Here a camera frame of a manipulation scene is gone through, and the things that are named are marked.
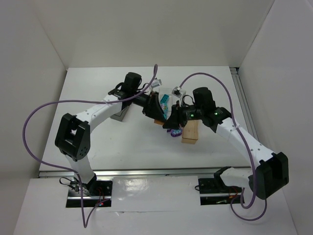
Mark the aluminium front rail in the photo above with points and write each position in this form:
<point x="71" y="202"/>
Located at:
<point x="133" y="172"/>

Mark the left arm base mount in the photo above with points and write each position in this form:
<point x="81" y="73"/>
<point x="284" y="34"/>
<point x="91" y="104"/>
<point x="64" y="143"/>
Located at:
<point x="101" y="194"/>

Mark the brown lego brick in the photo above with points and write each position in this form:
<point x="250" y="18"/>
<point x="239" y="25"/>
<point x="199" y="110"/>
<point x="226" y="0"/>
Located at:
<point x="158" y="122"/>

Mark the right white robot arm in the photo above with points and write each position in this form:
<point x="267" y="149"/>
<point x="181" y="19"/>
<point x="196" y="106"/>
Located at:
<point x="269" y="171"/>

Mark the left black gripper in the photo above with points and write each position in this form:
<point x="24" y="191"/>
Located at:
<point x="151" y="105"/>

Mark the amber plastic container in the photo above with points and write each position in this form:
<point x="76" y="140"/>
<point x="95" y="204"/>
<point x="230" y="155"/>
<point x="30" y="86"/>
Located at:
<point x="190" y="132"/>

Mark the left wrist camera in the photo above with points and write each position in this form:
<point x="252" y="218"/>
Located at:
<point x="156" y="83"/>

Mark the teal rectangular lego brick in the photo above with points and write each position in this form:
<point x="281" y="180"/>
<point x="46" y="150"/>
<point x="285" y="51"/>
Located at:
<point x="164" y="99"/>

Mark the purple flower lego piece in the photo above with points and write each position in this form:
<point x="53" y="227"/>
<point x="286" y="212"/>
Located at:
<point x="175" y="132"/>

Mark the aluminium side rail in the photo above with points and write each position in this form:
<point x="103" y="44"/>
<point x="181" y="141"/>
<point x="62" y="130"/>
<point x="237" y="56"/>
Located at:
<point x="241" y="109"/>

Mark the clear plastic container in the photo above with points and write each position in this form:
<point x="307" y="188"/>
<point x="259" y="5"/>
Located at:
<point x="172" y="100"/>

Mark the teal round printed lego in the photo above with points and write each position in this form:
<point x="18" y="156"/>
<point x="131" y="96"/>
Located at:
<point x="165" y="109"/>

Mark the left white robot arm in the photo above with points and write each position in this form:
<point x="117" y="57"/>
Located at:
<point x="73" y="136"/>

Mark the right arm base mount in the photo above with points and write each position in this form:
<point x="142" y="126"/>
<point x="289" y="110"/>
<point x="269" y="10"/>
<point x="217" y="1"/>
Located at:
<point x="212" y="194"/>

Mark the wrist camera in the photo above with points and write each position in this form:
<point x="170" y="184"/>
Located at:
<point x="179" y="93"/>
<point x="156" y="83"/>

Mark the smoky grey plastic container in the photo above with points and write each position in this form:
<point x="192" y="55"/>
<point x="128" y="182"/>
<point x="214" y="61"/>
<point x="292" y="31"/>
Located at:
<point x="120" y="116"/>

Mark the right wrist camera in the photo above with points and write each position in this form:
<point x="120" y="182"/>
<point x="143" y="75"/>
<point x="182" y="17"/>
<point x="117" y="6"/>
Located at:
<point x="179" y="93"/>

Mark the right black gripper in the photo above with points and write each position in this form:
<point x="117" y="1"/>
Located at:
<point x="178" y="114"/>

